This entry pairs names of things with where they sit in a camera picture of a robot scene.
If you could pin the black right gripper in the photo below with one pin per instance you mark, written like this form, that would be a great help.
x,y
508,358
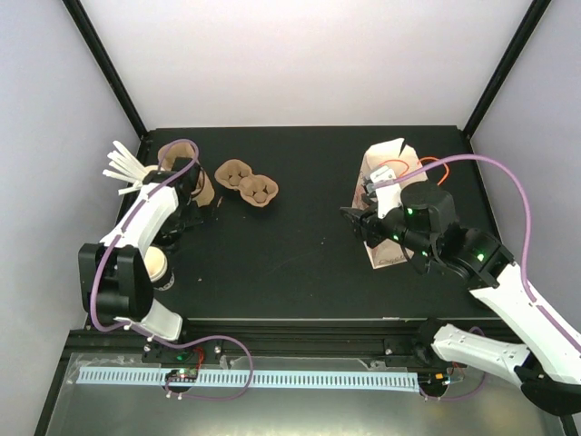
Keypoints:
x,y
368,228

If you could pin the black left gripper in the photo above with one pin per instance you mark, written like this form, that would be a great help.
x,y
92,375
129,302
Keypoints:
x,y
195,219

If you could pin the black plastic cup lid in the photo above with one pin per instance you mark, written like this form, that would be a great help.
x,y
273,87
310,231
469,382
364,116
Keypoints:
x,y
167,241

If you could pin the black paper coffee cup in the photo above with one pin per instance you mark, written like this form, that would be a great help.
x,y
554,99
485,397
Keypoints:
x,y
159,269

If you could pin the cream bear-print paper bag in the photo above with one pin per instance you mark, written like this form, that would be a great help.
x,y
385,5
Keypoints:
x,y
402,159

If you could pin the brown pulp two-cup carrier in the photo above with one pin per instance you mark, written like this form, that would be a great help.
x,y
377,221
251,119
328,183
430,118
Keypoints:
x,y
256,189

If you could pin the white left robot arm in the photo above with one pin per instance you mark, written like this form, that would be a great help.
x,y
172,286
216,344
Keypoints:
x,y
116,288

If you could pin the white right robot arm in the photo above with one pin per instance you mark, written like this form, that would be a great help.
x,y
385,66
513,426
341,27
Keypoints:
x,y
421,219

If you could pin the stacked brown pulp cup carriers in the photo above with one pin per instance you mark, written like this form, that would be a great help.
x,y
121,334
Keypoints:
x,y
203,192

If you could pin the white plastic stirrers bundle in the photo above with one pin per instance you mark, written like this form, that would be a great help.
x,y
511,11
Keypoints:
x,y
123,166

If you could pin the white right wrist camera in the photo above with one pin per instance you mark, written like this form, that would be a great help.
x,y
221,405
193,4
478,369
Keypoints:
x,y
379,175

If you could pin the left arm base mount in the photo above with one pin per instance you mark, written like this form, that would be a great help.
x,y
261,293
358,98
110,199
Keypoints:
x,y
156,353

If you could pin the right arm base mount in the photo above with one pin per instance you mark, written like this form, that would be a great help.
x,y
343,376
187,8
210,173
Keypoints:
x,y
414,349

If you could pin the black aluminium front rail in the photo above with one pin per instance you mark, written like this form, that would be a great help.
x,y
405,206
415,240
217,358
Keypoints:
x,y
282,338

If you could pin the light blue slotted cable duct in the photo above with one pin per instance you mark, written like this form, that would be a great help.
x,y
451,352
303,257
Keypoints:
x,y
258,379

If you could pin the left black frame post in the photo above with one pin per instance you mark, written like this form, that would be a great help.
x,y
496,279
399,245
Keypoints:
x,y
85,27

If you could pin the black frame post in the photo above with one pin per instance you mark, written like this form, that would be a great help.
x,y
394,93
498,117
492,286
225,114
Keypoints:
x,y
515,47
85,27

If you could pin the right black frame post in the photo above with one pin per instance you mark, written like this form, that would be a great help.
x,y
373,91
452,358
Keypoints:
x,y
515,47

